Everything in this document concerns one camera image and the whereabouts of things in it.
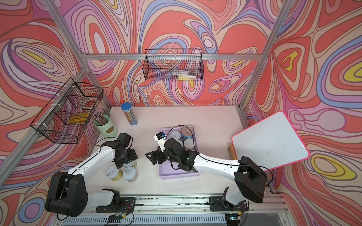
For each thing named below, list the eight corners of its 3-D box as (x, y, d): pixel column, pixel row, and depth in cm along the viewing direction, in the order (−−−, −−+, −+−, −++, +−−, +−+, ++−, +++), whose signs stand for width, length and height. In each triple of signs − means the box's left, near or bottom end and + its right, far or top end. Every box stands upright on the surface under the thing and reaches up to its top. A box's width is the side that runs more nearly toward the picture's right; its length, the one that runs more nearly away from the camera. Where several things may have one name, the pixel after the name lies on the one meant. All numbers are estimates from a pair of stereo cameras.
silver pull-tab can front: (123, 181, 83) (120, 179, 78) (126, 170, 87) (124, 166, 83) (137, 181, 83) (135, 179, 78) (139, 170, 87) (137, 166, 83)
